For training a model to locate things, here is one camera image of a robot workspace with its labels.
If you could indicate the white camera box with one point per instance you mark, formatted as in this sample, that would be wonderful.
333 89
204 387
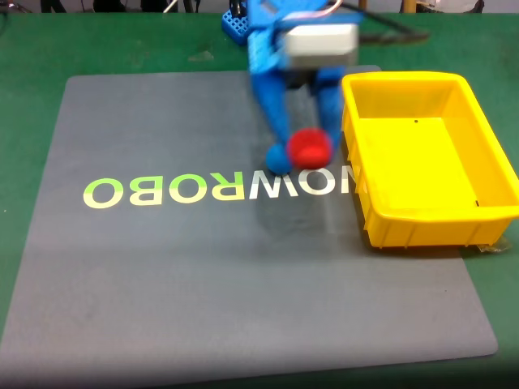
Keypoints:
320 44

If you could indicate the yellow plastic bin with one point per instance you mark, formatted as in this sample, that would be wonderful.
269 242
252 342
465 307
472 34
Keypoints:
421 162

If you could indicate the clear tape piece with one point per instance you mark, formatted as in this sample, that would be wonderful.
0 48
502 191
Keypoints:
492 246

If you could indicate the wooden furniture leg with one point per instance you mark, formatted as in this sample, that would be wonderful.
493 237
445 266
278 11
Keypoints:
408 5

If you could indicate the grey mat with NOWROBO print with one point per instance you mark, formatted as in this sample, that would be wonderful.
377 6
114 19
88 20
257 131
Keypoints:
162 283

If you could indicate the red ball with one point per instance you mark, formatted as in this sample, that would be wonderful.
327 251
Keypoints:
309 148

